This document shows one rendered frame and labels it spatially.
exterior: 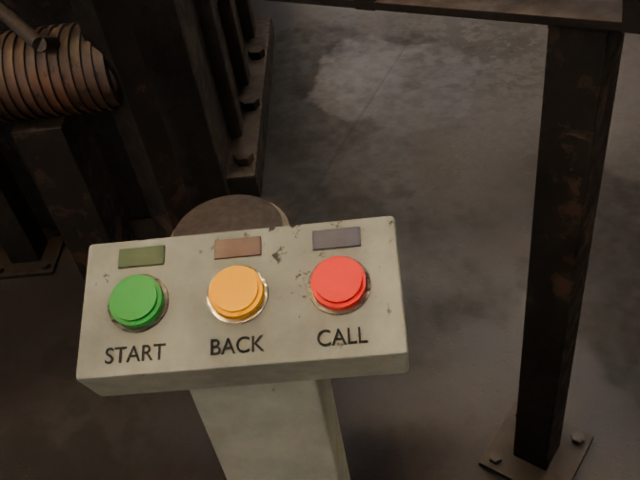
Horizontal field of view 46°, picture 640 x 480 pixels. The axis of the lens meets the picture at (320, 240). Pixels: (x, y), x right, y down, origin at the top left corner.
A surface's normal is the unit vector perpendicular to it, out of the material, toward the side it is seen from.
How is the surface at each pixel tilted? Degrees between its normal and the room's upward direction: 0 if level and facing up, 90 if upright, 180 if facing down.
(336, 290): 20
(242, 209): 0
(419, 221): 0
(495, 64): 0
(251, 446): 90
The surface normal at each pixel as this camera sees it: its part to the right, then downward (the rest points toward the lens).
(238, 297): -0.12, -0.44
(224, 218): -0.13, -0.72
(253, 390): 0.00, 0.69
